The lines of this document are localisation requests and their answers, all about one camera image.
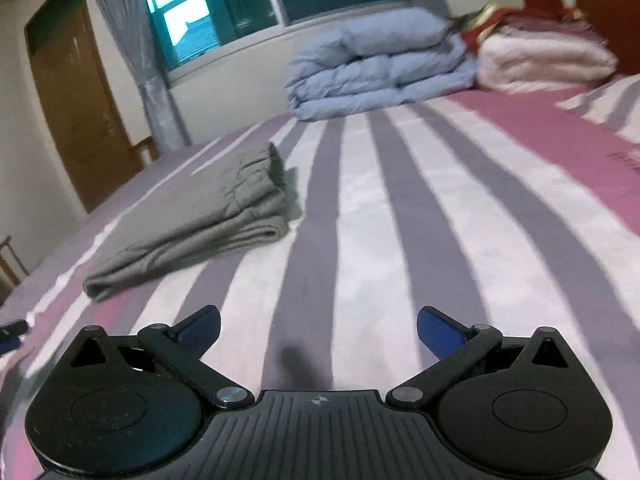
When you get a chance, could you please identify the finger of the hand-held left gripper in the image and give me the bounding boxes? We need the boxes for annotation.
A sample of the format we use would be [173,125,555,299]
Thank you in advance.
[0,319,30,356]

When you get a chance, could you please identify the grey pants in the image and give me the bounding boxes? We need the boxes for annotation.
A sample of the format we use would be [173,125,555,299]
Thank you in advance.
[82,141,292,302]

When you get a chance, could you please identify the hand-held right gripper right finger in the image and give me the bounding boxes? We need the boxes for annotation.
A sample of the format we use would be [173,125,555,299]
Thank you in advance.
[387,305,576,408]

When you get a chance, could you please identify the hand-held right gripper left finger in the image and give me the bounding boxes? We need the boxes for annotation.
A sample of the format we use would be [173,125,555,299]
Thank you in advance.
[65,305,253,408]

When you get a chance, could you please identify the pink striped pillow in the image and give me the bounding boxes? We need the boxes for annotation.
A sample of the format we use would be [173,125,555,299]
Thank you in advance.
[555,74,640,148]

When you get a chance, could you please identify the wooden headboard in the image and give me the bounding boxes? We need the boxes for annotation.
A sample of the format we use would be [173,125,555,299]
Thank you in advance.
[522,0,640,76]

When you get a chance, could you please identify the folded light blue duvet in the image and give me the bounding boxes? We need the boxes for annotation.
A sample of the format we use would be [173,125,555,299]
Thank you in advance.
[284,7,478,122]

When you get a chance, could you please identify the wooden door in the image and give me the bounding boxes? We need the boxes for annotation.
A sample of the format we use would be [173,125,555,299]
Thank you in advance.
[25,0,146,213]

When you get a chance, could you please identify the wooden chair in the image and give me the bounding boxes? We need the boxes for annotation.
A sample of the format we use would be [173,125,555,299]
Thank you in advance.
[131,136,160,168]
[0,235,30,290]

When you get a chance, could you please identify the folded white pink blanket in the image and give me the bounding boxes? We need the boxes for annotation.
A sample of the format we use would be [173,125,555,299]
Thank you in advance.
[475,30,620,93]

